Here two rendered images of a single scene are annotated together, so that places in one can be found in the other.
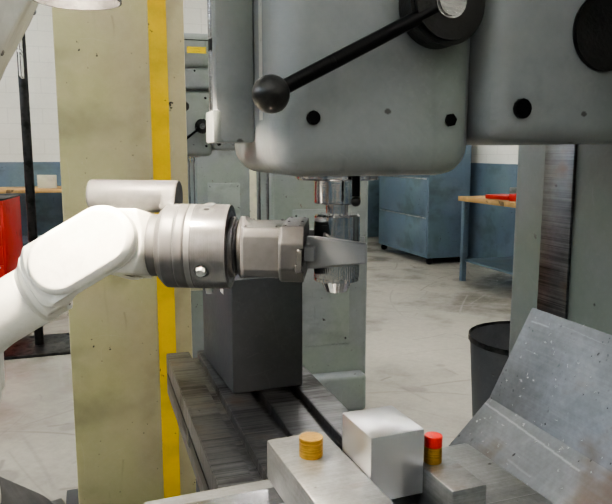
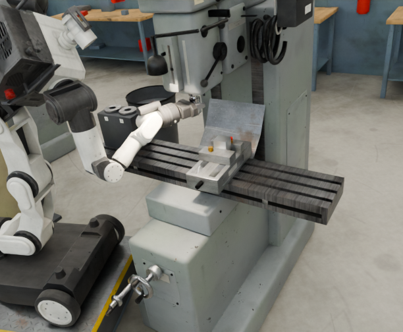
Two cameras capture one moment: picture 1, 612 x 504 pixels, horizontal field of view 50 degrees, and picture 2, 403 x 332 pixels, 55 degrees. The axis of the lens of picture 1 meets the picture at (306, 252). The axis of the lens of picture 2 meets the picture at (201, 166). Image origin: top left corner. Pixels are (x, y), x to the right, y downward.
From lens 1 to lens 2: 1.21 m
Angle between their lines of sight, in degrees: 40
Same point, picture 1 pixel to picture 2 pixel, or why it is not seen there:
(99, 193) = (143, 110)
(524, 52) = (231, 55)
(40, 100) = not seen: outside the picture
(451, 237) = not seen: hidden behind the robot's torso
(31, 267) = (143, 135)
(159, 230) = (165, 115)
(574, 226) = not seen: hidden behind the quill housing
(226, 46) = (177, 69)
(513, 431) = (217, 131)
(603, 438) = (241, 125)
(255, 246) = (186, 111)
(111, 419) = not seen: outside the picture
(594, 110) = (240, 60)
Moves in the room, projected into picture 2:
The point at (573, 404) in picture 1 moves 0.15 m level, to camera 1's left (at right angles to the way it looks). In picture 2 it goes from (231, 120) to (209, 130)
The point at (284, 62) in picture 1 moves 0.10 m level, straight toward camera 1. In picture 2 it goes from (198, 73) to (216, 78)
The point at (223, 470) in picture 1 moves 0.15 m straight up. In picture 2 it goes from (169, 167) to (164, 138)
